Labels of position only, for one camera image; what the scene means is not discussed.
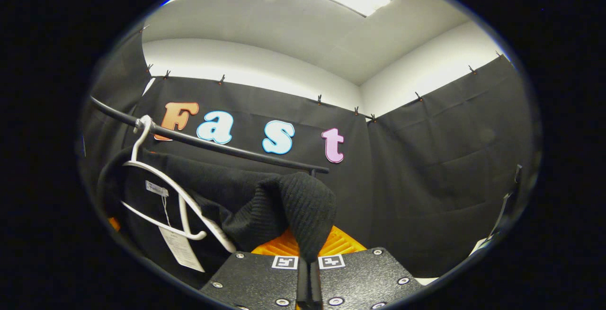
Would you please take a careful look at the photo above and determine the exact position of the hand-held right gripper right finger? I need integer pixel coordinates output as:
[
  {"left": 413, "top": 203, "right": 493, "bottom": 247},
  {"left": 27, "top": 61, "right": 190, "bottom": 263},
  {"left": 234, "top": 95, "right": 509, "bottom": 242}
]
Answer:
[{"left": 309, "top": 225, "right": 424, "bottom": 310}]

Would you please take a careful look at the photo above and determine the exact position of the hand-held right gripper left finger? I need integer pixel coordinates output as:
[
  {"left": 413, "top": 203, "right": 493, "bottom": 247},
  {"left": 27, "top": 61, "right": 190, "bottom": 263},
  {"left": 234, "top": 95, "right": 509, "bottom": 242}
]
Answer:
[{"left": 199, "top": 227, "right": 311, "bottom": 310}]

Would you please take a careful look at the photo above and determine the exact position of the black jacket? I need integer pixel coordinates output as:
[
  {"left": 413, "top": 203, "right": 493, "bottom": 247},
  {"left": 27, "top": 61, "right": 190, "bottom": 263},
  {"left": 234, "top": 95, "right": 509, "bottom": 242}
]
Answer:
[{"left": 97, "top": 147, "right": 338, "bottom": 287}]

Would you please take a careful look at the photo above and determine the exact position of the white clothes hanger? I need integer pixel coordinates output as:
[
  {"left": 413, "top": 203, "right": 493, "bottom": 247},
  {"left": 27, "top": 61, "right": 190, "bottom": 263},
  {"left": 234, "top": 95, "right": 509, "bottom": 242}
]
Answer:
[{"left": 121, "top": 115, "right": 237, "bottom": 254}]

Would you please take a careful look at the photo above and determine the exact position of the black backdrop cloth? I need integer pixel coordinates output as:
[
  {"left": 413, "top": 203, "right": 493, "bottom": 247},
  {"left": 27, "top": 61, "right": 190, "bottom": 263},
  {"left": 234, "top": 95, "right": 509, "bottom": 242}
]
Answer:
[{"left": 80, "top": 28, "right": 540, "bottom": 280}]

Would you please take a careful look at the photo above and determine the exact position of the row of backdrop clips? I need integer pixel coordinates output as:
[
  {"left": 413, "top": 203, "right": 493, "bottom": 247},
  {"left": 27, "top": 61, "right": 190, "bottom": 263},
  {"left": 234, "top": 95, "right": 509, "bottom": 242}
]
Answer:
[{"left": 140, "top": 24, "right": 505, "bottom": 124}]

